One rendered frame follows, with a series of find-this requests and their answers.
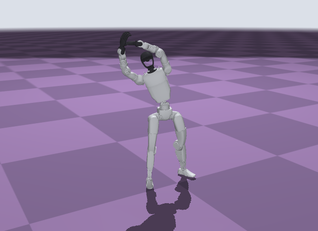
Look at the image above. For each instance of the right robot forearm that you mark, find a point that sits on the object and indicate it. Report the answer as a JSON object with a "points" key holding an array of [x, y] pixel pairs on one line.
{"points": [[122, 59]]}

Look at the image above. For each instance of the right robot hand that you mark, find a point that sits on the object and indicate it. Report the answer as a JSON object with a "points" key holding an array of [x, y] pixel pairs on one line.
{"points": [[123, 40]]}

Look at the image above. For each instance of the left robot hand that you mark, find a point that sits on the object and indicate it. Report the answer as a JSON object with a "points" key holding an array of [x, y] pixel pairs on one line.
{"points": [[136, 43]]}

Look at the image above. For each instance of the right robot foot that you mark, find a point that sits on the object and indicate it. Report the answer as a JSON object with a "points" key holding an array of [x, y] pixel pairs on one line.
{"points": [[149, 183]]}

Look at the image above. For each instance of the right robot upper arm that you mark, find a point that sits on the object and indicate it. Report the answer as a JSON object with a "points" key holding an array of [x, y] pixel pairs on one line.
{"points": [[138, 79]]}

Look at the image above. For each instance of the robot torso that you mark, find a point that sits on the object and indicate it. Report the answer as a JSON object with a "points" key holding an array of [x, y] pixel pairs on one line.
{"points": [[159, 89]]}

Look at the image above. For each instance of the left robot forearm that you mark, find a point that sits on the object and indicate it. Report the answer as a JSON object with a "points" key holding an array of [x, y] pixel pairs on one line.
{"points": [[148, 47]]}

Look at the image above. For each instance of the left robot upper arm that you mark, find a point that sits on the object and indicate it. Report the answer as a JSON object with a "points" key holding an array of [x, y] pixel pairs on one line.
{"points": [[164, 61]]}

